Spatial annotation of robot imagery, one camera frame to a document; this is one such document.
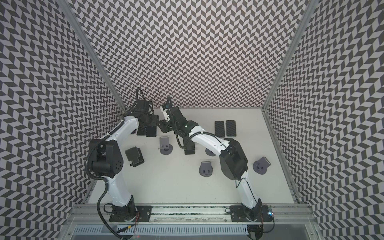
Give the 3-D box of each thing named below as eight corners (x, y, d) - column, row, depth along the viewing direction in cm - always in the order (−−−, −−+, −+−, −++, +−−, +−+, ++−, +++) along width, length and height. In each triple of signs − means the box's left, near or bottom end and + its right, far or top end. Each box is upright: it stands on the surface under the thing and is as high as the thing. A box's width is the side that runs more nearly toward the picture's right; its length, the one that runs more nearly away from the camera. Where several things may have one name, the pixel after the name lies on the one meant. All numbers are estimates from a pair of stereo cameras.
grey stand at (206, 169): (199, 177, 87) (199, 171, 80) (199, 167, 90) (199, 161, 84) (212, 177, 87) (213, 171, 80) (211, 167, 90) (212, 161, 84)
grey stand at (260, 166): (258, 176, 85) (263, 171, 78) (251, 167, 89) (255, 161, 82) (266, 171, 87) (272, 166, 80) (259, 162, 90) (264, 156, 84)
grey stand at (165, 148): (160, 154, 95) (157, 148, 88) (162, 143, 100) (160, 136, 94) (171, 154, 95) (169, 148, 88) (173, 143, 100) (171, 136, 94)
